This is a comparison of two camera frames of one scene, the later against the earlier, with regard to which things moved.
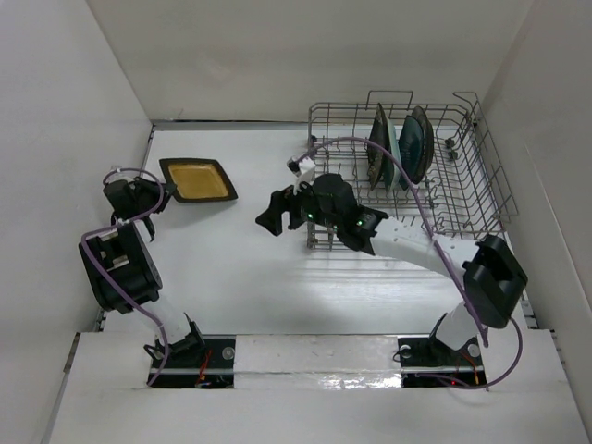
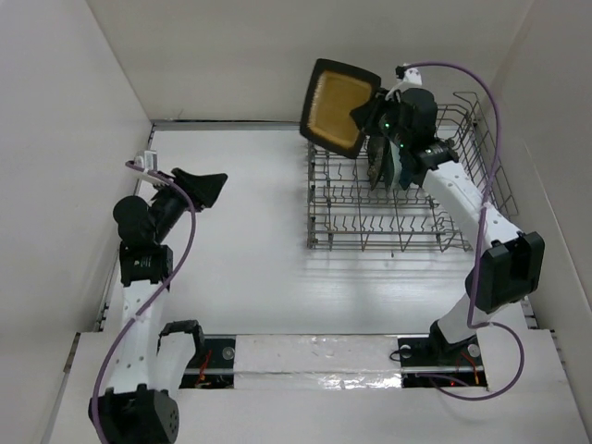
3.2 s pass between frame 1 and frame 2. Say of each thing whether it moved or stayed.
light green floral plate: stayed
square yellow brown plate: moved
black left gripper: moved
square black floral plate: stayed
